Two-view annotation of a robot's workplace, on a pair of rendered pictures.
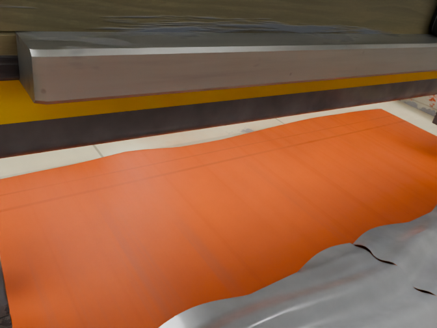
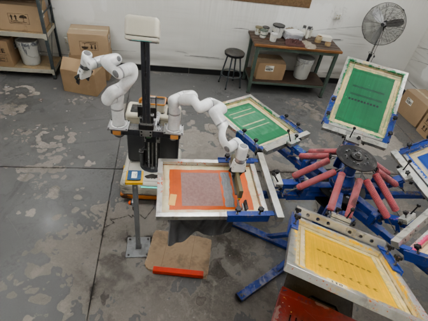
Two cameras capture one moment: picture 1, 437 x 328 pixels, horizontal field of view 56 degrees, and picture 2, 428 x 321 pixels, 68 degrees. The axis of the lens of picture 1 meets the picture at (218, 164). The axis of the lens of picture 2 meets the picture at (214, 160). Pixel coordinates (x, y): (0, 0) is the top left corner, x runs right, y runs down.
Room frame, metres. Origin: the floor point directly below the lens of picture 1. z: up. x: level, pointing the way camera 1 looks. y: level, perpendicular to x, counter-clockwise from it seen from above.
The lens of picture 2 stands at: (0.78, -1.68, 2.68)
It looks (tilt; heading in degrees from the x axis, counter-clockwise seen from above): 41 degrees down; 116
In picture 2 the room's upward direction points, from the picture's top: 10 degrees clockwise
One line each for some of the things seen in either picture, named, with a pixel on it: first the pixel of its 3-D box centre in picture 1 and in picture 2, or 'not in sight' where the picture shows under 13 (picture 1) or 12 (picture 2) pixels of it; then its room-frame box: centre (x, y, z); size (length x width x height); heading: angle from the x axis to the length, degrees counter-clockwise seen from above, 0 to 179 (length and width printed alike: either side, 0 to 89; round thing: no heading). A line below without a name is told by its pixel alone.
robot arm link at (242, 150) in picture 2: not in sight; (239, 148); (0.15, -0.06, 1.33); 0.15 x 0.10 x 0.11; 171
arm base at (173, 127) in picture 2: not in sight; (174, 120); (-0.48, 0.04, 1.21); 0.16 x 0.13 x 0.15; 125
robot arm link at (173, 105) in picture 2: not in sight; (176, 103); (-0.47, 0.04, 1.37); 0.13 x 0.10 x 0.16; 81
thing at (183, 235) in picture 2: not in sight; (201, 228); (0.14, -0.38, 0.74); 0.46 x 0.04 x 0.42; 39
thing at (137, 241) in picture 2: not in sight; (136, 215); (-0.47, -0.45, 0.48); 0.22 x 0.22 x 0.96; 39
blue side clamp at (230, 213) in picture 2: not in sight; (247, 216); (0.41, -0.25, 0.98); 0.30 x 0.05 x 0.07; 39
